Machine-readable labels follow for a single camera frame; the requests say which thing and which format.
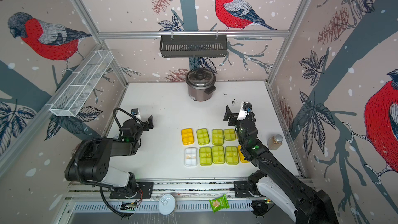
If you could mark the white wire mesh shelf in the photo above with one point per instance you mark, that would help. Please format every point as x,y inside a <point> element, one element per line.
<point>72,99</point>

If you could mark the silver rice cooker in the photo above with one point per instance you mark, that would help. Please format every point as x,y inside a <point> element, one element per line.
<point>201,84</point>

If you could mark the large green pillbox front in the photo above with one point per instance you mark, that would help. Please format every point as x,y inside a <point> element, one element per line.
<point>218,156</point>

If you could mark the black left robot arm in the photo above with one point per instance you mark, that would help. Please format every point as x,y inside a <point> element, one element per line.
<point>90,165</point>

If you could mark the white round lid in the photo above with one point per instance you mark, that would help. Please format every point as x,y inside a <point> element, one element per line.
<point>167,204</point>

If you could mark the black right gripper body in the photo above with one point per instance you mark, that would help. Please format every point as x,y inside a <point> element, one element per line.
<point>235,122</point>

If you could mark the small green pillbox front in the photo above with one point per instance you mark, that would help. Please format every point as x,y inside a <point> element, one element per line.
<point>229,135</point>

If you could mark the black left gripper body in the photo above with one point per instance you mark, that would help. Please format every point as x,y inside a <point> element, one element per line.
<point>145,127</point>

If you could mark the yellow pillbox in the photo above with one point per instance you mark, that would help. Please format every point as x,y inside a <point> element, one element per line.
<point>187,136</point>
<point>241,156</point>

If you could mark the black hanging wire basket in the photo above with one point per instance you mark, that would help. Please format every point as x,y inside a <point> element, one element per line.
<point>194,46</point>

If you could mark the green snack packet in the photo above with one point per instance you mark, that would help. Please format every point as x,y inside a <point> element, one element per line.
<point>219,203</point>

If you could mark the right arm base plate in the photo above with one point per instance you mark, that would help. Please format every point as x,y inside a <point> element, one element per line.
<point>245,189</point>

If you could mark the amber glass jar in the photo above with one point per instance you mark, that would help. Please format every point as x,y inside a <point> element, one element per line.
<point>275,142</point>

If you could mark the clear white pillbox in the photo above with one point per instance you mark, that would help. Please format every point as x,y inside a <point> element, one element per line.
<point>191,157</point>

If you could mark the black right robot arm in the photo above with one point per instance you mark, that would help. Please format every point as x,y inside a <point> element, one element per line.
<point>300,202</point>

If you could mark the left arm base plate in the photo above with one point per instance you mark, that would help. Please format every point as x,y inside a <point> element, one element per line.
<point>139,190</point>

